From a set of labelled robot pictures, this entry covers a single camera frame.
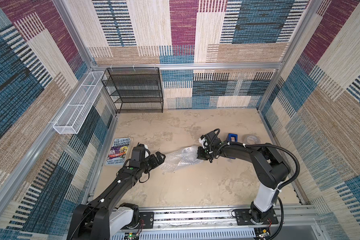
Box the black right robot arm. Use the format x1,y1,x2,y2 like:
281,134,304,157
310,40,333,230
197,142,300,225

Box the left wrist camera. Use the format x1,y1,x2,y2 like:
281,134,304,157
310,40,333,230
129,144,151,168

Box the blue tape dispenser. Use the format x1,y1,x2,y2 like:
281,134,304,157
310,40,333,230
226,133,238,142

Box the white wire mesh basket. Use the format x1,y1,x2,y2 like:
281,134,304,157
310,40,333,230
53,72,104,135

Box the clear bubble wrap sheet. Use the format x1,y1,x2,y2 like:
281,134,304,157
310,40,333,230
159,146,203,173

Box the clear tape roll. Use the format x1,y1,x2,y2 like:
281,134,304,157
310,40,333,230
244,135,261,145

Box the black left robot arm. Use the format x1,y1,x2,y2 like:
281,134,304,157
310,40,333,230
67,146,166,240

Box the black corrugated cable conduit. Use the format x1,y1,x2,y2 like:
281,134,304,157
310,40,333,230
242,143,301,190

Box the aluminium front rail frame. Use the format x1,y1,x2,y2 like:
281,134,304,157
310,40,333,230
110,205,329,240

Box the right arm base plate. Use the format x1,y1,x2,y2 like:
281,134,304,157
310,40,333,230
232,208,279,226

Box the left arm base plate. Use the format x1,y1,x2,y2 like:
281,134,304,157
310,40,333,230
122,212,155,231

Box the black wire shelf rack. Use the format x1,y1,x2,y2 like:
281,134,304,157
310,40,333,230
102,67,164,114

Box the colourful treehouse book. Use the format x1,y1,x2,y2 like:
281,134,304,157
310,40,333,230
106,138,131,166

